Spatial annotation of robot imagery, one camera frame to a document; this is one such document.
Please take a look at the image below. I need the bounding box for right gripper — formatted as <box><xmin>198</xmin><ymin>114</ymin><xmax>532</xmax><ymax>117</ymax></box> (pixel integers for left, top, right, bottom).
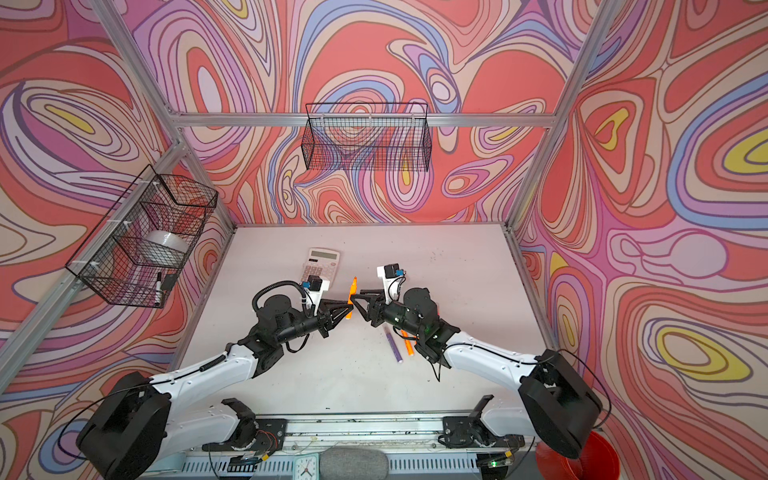
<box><xmin>350</xmin><ymin>288</ymin><xmax>424</xmax><ymax>338</ymax></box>

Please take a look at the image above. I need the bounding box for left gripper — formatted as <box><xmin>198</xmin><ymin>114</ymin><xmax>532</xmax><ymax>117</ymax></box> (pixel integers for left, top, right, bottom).
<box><xmin>272</xmin><ymin>301</ymin><xmax>352</xmax><ymax>348</ymax></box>

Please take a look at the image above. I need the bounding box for orange marker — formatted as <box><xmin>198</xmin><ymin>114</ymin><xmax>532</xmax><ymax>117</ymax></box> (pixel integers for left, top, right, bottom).
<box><xmin>400</xmin><ymin>331</ymin><xmax>415</xmax><ymax>356</ymax></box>
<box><xmin>345</xmin><ymin>276</ymin><xmax>358</xmax><ymax>319</ymax></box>

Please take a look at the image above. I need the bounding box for purple marker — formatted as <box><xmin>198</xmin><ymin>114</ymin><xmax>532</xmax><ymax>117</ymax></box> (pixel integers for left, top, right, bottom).
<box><xmin>385</xmin><ymin>327</ymin><xmax>403</xmax><ymax>364</ymax></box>

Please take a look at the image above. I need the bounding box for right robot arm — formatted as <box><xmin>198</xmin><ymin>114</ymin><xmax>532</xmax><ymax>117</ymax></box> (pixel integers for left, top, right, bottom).
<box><xmin>351</xmin><ymin>288</ymin><xmax>603</xmax><ymax>459</ymax></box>

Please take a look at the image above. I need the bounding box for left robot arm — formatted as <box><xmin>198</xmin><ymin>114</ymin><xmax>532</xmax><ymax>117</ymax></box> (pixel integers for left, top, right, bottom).
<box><xmin>76</xmin><ymin>294</ymin><xmax>354</xmax><ymax>479</ymax></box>

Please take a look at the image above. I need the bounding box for pink calculator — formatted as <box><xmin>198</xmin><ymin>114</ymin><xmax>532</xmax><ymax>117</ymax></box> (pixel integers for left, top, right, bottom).
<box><xmin>300</xmin><ymin>247</ymin><xmax>341</xmax><ymax>283</ymax></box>

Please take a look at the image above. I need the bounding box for small white clock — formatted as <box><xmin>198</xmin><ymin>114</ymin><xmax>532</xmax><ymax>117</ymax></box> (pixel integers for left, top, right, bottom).
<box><xmin>292</xmin><ymin>453</ymin><xmax>320</xmax><ymax>480</ymax></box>

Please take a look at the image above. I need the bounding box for black marker in basket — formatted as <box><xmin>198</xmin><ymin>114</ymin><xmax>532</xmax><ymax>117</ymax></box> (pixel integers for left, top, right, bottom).
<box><xmin>154</xmin><ymin>271</ymin><xmax>164</xmax><ymax>307</ymax></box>

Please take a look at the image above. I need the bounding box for silver tape roll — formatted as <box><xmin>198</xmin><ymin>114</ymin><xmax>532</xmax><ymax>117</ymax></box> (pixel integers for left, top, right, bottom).
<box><xmin>144</xmin><ymin>230</ymin><xmax>189</xmax><ymax>253</ymax></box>

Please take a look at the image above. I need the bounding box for red bucket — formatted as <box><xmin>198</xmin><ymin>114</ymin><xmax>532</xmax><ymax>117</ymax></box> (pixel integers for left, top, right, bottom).
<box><xmin>535</xmin><ymin>432</ymin><xmax>620</xmax><ymax>480</ymax></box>

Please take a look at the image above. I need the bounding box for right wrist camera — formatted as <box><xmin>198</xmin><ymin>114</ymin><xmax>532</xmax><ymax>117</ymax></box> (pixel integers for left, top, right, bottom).
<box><xmin>376</xmin><ymin>263</ymin><xmax>406</xmax><ymax>304</ymax></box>

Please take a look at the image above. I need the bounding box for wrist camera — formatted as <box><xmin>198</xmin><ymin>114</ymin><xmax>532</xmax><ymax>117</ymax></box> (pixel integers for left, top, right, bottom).
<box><xmin>301</xmin><ymin>275</ymin><xmax>331</xmax><ymax>315</ymax></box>
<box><xmin>376</xmin><ymin>263</ymin><xmax>406</xmax><ymax>304</ymax></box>

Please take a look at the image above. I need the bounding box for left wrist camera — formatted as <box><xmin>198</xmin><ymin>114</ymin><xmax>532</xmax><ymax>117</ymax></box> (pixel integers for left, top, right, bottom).
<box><xmin>301</xmin><ymin>275</ymin><xmax>331</xmax><ymax>315</ymax></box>

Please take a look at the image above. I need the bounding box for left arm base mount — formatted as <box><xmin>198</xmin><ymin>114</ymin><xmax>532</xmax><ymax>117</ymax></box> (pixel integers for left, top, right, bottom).
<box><xmin>201</xmin><ymin>417</ymin><xmax>288</xmax><ymax>454</ymax></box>

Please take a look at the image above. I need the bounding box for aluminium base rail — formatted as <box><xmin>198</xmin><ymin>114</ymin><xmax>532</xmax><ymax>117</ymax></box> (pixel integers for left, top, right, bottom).
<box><xmin>143</xmin><ymin>411</ymin><xmax>546</xmax><ymax>479</ymax></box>

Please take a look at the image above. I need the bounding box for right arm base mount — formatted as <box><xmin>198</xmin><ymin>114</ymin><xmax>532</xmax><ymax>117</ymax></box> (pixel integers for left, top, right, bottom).
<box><xmin>437</xmin><ymin>415</ymin><xmax>526</xmax><ymax>451</ymax></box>

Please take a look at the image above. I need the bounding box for black wire basket back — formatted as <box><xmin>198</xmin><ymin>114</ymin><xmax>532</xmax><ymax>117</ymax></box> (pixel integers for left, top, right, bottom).
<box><xmin>301</xmin><ymin>101</ymin><xmax>432</xmax><ymax>172</ymax></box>

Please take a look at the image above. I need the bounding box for black wire basket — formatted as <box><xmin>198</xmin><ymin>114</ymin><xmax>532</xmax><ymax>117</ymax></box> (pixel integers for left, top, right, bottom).
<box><xmin>66</xmin><ymin>166</ymin><xmax>218</xmax><ymax>309</ymax></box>
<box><xmin>301</xmin><ymin>101</ymin><xmax>432</xmax><ymax>172</ymax></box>

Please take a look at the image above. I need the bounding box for black wire basket left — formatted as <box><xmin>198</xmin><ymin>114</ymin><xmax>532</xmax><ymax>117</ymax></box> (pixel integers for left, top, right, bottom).
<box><xmin>66</xmin><ymin>166</ymin><xmax>218</xmax><ymax>309</ymax></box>

